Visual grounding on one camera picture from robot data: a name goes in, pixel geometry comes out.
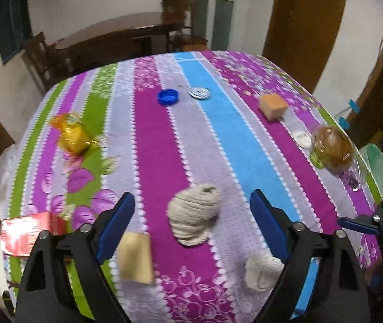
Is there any dark wooden dining table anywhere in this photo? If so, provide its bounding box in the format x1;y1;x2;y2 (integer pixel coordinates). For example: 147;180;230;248
55;12;185;75

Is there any blue bottle cap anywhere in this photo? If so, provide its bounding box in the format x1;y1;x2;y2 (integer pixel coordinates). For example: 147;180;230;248
158;88;180;106

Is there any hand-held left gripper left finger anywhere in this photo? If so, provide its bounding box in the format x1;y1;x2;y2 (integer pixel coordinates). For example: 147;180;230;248
16;192;136;323

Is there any brown wooden door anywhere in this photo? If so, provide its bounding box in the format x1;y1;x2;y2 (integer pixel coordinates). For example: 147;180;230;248
262;0;348;90

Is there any white round lid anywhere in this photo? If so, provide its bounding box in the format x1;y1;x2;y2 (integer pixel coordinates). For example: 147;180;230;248
292;130;313;148

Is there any yellow wrapped snack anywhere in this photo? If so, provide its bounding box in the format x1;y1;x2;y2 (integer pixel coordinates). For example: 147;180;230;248
51;113;103;156

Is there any tan sponge block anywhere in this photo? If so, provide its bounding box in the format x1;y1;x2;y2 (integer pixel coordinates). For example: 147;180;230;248
117;231;155;284

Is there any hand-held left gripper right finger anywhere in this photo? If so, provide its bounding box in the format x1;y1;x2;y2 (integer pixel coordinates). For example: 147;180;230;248
249;189;370;323

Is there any large beige rope bundle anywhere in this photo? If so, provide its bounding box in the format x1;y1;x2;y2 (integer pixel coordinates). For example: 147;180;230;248
167;183;222;247

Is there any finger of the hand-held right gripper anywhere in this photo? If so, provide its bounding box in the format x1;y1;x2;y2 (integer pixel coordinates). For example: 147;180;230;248
338;197;383;266

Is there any dark wooden chair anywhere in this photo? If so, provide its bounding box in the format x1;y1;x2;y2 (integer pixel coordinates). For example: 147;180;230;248
160;0;209;52
23;32;74;90

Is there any red cardboard box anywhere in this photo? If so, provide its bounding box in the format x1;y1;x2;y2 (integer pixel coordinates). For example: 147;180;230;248
0;211;67;256

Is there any dark window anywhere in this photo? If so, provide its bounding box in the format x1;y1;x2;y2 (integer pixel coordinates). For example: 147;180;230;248
0;0;32;65

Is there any frosted glass door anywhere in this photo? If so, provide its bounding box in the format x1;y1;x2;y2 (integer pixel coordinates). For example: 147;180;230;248
192;0;237;52

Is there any small crumpled white tissue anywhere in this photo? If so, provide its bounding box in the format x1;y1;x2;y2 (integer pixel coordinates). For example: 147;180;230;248
244;252;284;292

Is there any orange sponge block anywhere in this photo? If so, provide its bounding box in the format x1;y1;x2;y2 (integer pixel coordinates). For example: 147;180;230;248
259;93;288;122

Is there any floral striped tablecloth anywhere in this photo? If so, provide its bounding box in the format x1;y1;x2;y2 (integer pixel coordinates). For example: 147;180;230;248
0;50;383;323

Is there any green plastic chair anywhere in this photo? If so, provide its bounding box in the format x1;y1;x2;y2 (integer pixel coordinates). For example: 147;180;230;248
358;143;383;206

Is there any round striped lid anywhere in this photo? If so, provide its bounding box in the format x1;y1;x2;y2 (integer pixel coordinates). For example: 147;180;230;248
189;87;212;100

